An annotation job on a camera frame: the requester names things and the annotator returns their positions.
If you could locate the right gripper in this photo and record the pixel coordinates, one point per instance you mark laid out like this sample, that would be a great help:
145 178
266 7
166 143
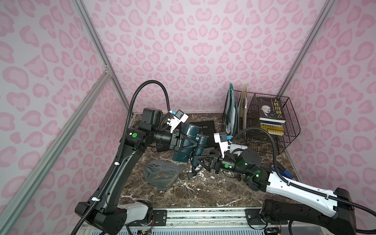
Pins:
217 162

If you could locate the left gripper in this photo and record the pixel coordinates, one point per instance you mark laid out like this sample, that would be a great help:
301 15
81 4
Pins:
177 140

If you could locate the grey hair dryer pouch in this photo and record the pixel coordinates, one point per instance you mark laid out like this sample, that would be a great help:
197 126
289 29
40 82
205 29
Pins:
162 174

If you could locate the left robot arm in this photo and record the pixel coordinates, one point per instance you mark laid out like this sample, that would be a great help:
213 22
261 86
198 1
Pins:
101 210

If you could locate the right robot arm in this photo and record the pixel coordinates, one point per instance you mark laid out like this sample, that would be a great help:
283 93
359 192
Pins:
333 210

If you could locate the white hair dryer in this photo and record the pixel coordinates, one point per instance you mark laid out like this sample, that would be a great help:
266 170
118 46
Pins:
237 149

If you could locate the black pouch gold print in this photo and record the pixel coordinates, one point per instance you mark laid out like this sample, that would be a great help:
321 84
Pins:
207 128

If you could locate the yellow striped book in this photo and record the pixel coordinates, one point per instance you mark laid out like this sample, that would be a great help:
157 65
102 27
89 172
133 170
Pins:
273 128

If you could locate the book with portrait cover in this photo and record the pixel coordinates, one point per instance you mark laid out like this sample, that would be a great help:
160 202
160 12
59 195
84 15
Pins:
271 109

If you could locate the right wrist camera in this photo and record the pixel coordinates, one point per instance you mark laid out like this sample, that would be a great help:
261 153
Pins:
224 141

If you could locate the black wire basket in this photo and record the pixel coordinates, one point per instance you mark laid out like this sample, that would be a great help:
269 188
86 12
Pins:
250 114

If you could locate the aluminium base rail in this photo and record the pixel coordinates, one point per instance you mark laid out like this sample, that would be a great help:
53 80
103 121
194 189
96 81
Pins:
218 221

